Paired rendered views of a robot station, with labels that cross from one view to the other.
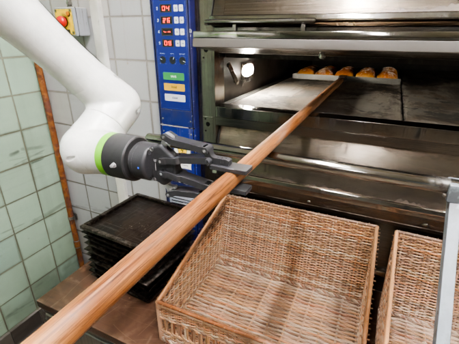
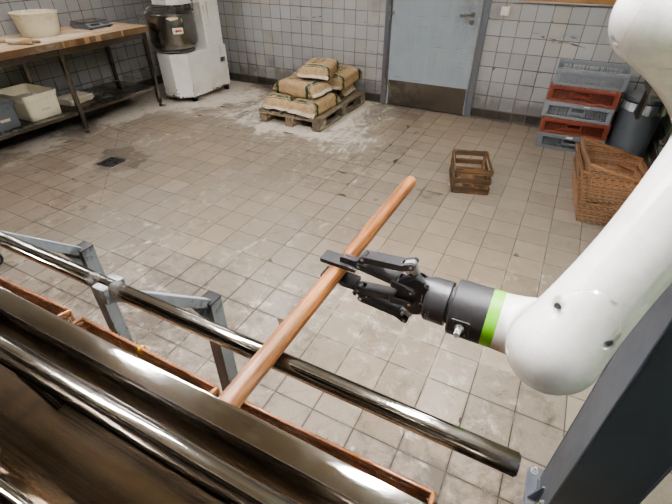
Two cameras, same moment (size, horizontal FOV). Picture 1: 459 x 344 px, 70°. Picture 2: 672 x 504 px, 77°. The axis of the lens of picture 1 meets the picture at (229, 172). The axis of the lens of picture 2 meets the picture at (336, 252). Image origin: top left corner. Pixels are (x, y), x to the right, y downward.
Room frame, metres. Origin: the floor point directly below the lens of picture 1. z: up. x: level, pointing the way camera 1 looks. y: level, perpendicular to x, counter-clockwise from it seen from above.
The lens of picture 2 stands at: (1.13, 0.01, 1.67)
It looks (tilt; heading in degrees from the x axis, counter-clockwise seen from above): 36 degrees down; 182
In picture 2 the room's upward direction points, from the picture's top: straight up
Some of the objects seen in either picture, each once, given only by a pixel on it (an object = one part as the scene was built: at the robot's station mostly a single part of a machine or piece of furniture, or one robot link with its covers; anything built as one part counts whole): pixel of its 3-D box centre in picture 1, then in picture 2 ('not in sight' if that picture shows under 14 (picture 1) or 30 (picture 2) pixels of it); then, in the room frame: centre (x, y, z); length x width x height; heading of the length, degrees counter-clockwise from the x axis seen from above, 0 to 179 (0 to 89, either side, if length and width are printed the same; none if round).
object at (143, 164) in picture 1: (158, 162); (423, 295); (0.60, 0.14, 1.19); 0.09 x 0.07 x 0.08; 65
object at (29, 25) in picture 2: not in sight; (37, 23); (-3.54, -3.18, 1.01); 0.43 x 0.42 x 0.21; 155
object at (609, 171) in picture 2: not in sight; (614, 170); (-1.78, 1.94, 0.32); 0.56 x 0.49 x 0.28; 163
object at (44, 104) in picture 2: not in sight; (28, 102); (-3.12, -3.29, 0.35); 0.50 x 0.36 x 0.24; 66
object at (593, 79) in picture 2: not in sight; (591, 74); (-3.07, 2.23, 0.68); 0.60 x 0.40 x 0.16; 65
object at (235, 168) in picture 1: (231, 167); (340, 260); (0.53, 0.00, 1.21); 0.07 x 0.03 x 0.01; 65
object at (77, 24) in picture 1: (72, 22); not in sight; (1.40, 0.61, 1.46); 0.10 x 0.07 x 0.10; 65
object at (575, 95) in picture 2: not in sight; (584, 91); (-3.08, 2.22, 0.53); 0.60 x 0.40 x 0.16; 61
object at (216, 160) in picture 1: (217, 155); (354, 257); (0.54, 0.02, 1.23); 0.05 x 0.01 x 0.03; 65
